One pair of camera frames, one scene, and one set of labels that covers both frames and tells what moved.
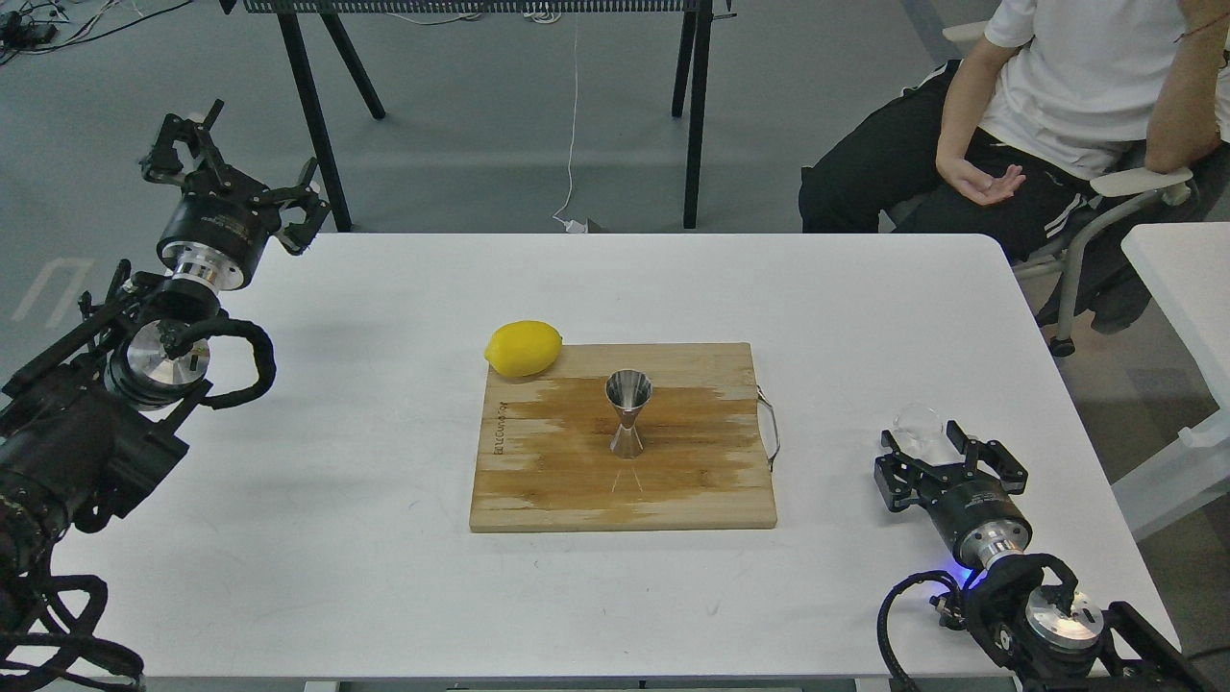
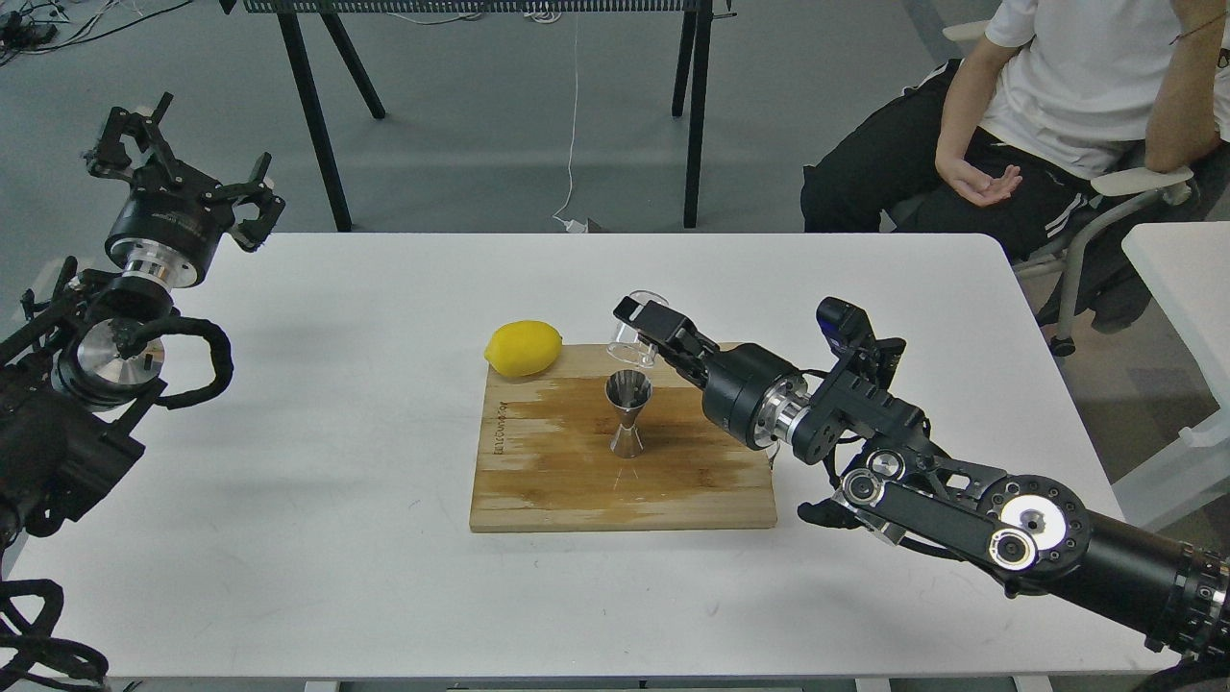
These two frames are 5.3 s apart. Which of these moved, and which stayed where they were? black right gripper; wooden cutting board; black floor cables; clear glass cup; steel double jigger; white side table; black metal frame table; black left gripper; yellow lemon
Moved: clear glass cup; black left gripper; black right gripper
Stayed: steel double jigger; white side table; black metal frame table; wooden cutting board; yellow lemon; black floor cables
